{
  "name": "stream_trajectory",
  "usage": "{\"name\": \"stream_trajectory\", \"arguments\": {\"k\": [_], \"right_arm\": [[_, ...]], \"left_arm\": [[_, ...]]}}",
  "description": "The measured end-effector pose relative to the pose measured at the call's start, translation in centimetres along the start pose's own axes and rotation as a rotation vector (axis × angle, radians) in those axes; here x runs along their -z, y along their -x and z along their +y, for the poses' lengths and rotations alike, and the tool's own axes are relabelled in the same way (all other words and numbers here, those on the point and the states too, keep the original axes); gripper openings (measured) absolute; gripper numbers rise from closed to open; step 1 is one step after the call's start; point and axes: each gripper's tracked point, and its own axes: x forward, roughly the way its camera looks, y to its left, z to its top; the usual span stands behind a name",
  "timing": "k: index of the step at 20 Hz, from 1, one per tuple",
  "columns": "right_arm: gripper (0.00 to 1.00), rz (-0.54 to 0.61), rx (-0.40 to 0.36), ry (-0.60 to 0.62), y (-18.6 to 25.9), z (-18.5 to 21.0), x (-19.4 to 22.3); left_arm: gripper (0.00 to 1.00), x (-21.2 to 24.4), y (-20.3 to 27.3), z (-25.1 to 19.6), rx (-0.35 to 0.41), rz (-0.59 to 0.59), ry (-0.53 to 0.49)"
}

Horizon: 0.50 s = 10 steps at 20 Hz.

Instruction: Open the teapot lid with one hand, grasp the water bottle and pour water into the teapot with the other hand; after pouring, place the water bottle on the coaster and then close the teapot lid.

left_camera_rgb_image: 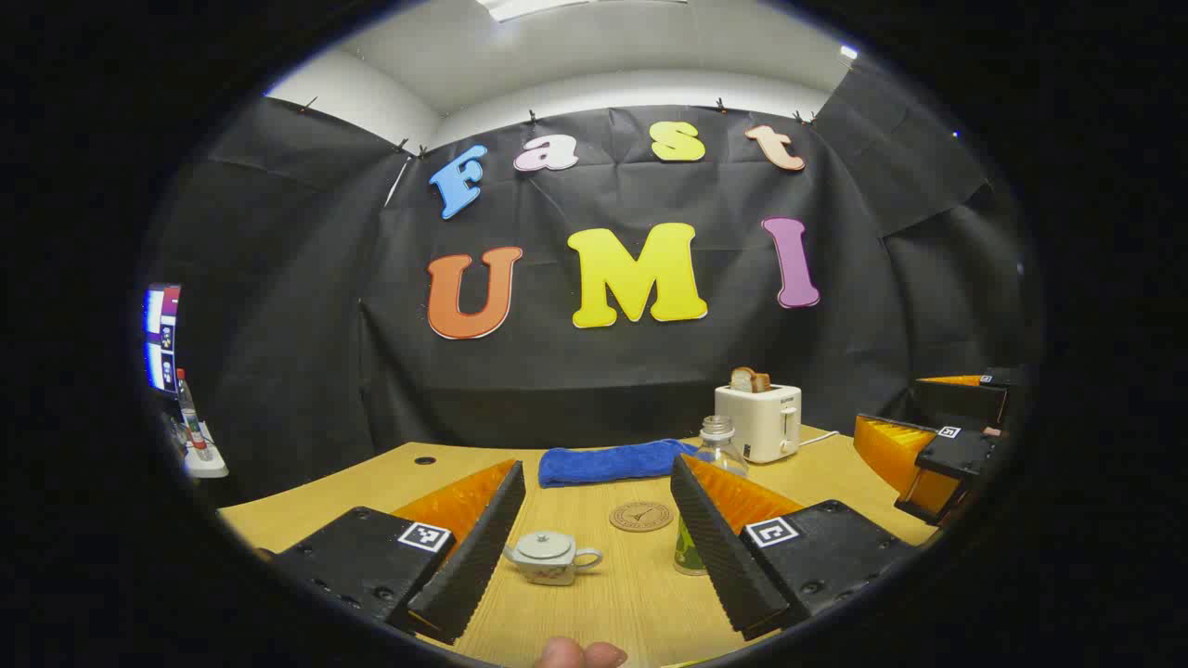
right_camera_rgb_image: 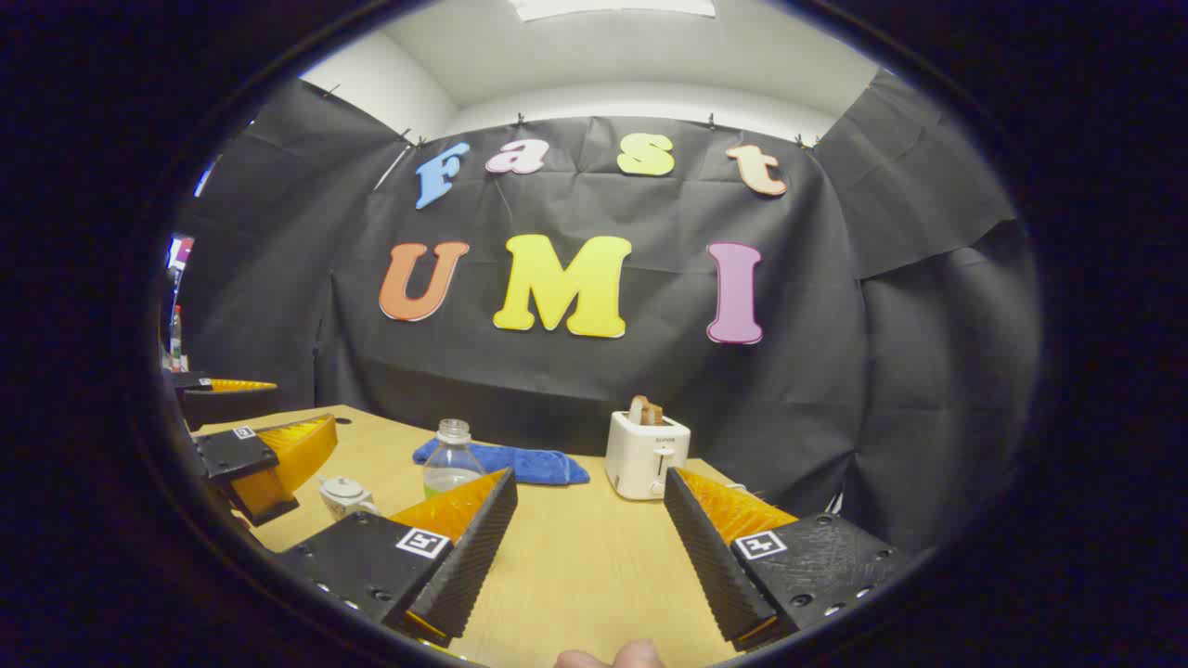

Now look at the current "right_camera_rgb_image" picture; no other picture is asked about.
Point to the white teacup lid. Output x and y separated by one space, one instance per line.
342 485

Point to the computer monitor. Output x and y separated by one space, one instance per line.
180 252

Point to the clear green-label water bottle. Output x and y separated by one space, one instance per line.
452 459

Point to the ceiling light panel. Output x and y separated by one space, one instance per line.
613 7

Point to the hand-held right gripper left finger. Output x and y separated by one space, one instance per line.
469 557

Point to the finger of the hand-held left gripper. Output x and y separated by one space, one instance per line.
232 453
227 406

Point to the white ceramic teacup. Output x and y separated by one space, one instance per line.
348 506

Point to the white toaster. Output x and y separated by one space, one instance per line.
640 459

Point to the blue towel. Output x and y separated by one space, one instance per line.
538 464

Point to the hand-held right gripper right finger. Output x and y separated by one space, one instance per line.
705 557

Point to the toast slice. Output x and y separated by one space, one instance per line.
638 411
655 415

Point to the black backdrop cloth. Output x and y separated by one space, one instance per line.
650 371

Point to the red-label plastic bottle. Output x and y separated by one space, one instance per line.
175 339

